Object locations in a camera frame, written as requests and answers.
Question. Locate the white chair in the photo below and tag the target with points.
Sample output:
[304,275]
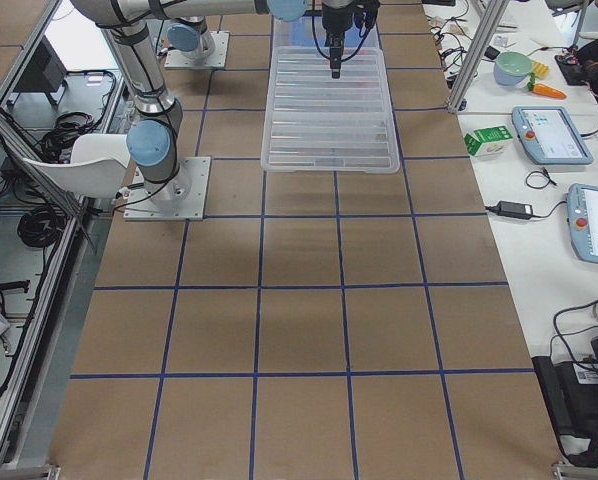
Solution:
[97,167]

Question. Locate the toy carrot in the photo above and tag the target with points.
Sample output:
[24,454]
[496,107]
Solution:
[544,90]

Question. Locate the green bowl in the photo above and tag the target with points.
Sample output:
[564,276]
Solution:
[511,68]

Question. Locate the green white carton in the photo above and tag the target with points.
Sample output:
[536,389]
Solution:
[488,141]

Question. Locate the blue plastic tray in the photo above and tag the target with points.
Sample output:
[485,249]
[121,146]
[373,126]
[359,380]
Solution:
[305,32]

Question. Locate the black power adapter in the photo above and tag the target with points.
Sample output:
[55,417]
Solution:
[514,210]

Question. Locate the aluminium frame post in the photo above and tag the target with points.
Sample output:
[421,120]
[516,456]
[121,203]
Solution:
[481,39]

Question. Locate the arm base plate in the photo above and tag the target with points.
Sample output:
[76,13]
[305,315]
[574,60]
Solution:
[175,60]
[182,198]

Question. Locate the clear plastic box lid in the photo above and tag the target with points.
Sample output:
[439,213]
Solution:
[316,123]

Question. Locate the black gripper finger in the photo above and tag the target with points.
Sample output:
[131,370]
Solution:
[335,60]

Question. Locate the yellow toy corn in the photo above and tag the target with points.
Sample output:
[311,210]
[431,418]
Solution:
[540,70]

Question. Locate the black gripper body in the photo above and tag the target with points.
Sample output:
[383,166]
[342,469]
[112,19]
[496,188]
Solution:
[335,20]

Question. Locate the teach pendant tablet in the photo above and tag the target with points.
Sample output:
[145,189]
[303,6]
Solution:
[549,136]
[582,213]

